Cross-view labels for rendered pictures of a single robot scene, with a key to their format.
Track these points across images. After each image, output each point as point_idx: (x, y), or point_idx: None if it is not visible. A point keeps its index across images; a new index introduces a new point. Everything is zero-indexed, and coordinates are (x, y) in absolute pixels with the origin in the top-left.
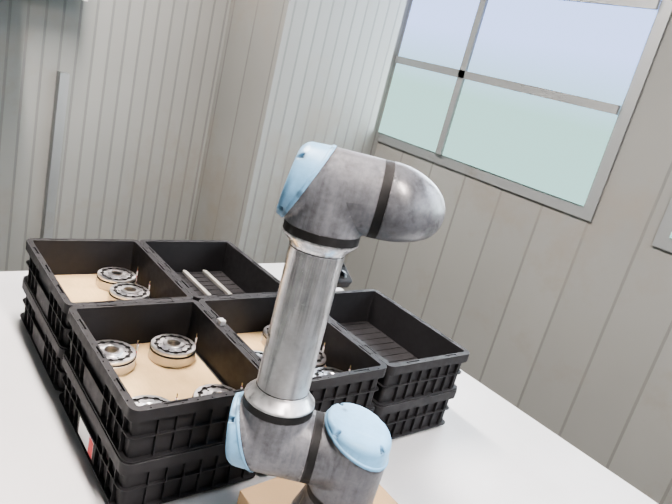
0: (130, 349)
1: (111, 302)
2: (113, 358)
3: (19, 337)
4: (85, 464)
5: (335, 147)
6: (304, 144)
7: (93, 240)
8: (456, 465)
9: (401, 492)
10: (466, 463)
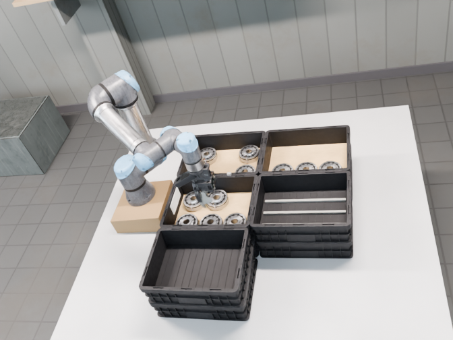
0: (247, 157)
1: (264, 143)
2: (243, 151)
3: None
4: None
5: (114, 73)
6: (124, 70)
7: (346, 149)
8: (137, 295)
9: (146, 256)
10: (133, 302)
